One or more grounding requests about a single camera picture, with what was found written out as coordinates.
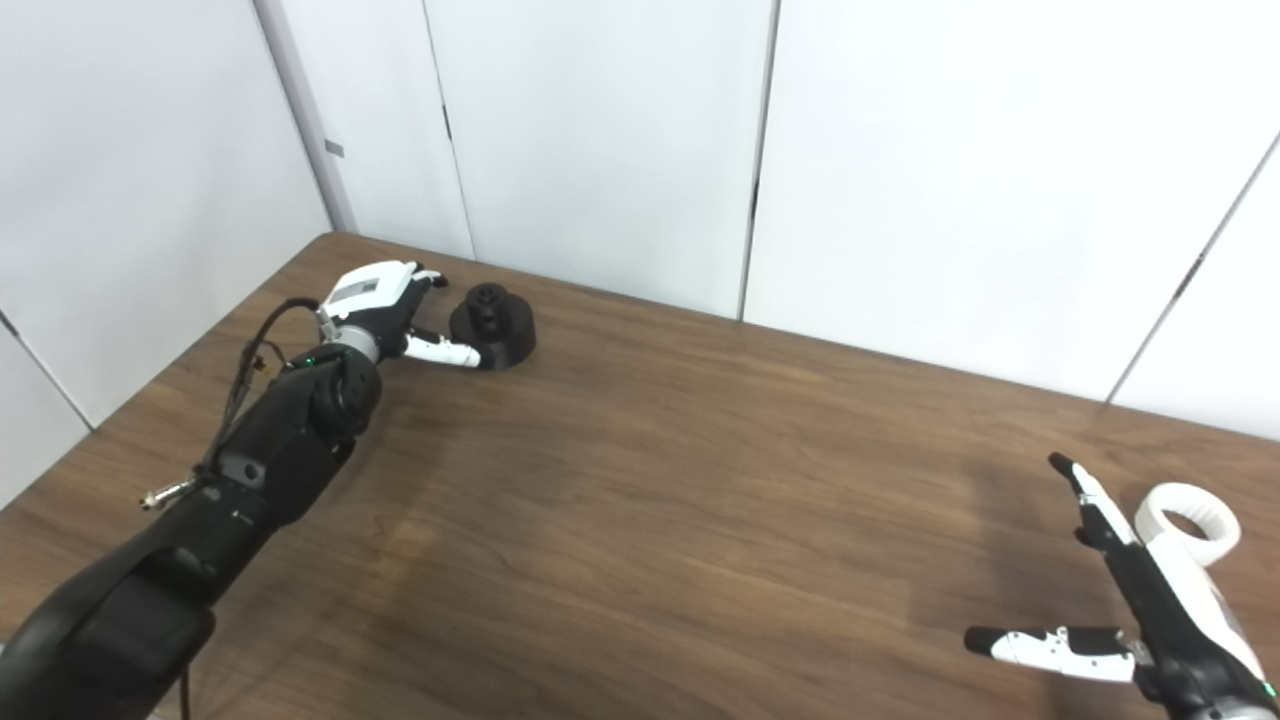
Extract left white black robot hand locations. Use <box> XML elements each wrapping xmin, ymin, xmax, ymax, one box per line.
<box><xmin>316</xmin><ymin>260</ymin><xmax>483</xmax><ymax>370</ymax></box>

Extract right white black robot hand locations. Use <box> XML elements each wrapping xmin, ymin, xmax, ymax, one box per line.
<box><xmin>964</xmin><ymin>452</ymin><xmax>1280</xmax><ymax>720</ymax></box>

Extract white toothed ring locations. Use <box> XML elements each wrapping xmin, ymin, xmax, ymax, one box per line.
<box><xmin>1135</xmin><ymin>483</ymin><xmax>1242</xmax><ymax>569</ymax></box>

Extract round black stepped part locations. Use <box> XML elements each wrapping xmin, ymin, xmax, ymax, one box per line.
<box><xmin>449</xmin><ymin>284</ymin><xmax>537</xmax><ymax>371</ymax></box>

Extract thin left arm wires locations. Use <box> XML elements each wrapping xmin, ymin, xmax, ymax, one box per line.
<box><xmin>240</xmin><ymin>338</ymin><xmax>293</xmax><ymax>379</ymax></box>

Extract grey wall corner post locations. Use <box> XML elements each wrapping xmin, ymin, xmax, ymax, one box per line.
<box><xmin>252</xmin><ymin>0</ymin><xmax>358</xmax><ymax>235</ymax></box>

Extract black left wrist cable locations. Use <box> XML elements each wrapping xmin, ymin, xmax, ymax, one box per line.
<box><xmin>140</xmin><ymin>296</ymin><xmax>323</xmax><ymax>511</ymax></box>

